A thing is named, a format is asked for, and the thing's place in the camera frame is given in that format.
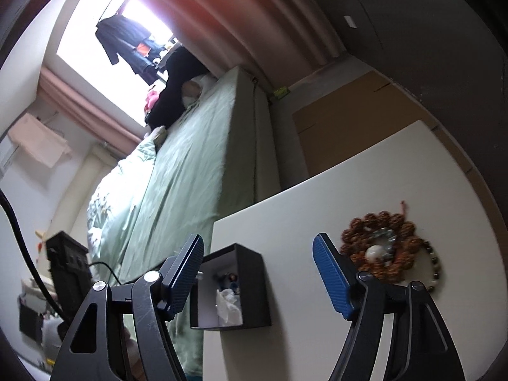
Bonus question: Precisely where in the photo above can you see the dark round bead bracelet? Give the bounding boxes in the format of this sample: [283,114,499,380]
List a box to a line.
[413,241,444,291]

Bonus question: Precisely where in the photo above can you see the bed with green sheet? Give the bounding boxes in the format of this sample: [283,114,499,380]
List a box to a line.
[95,65,282,378]

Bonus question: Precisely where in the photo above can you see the black jewelry box white inside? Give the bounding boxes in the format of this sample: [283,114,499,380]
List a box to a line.
[190,243,273,330]

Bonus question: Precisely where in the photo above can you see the black clothing pile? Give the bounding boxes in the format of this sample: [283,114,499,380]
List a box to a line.
[146,46,211,131]

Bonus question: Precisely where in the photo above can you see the brown seed bead bracelet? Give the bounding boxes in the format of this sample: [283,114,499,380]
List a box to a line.
[340,212,423,286]

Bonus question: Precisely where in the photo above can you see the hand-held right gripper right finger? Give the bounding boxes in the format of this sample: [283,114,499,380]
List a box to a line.
[313,233,467,381]

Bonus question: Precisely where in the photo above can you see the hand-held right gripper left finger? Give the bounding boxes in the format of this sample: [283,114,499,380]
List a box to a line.
[50,233,205,381]

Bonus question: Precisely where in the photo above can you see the peach hanging cloth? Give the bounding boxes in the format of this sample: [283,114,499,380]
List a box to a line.
[8,113,73,169]

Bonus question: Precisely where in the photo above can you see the brown cardboard sheet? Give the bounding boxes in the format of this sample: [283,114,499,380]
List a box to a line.
[293,70,501,231]

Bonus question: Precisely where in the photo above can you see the dark hanging clothes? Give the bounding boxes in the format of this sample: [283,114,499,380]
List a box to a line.
[95,15,167,82]

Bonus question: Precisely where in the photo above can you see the small blue figurine charm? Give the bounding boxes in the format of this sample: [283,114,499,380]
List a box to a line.
[217,272,241,294]

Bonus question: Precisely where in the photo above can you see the clear crystal bead bracelet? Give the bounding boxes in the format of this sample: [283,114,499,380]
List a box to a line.
[367,227,398,247]

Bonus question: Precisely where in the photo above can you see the black electronic device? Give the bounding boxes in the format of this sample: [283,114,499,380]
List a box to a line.
[45,231,94,320]

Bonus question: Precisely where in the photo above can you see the light green quilt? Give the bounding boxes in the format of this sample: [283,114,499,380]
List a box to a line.
[86,139,157,271]

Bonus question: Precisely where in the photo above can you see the white crumpled tissue paper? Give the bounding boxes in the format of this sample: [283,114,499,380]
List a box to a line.
[215,289,244,325]

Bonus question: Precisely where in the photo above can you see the white pillow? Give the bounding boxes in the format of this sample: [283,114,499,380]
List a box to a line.
[182,75,217,109]

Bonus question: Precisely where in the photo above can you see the black cable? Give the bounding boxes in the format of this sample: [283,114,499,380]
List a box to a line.
[0,188,64,320]

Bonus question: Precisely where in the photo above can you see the pink curtain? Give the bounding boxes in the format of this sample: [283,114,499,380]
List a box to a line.
[37,65,148,152]

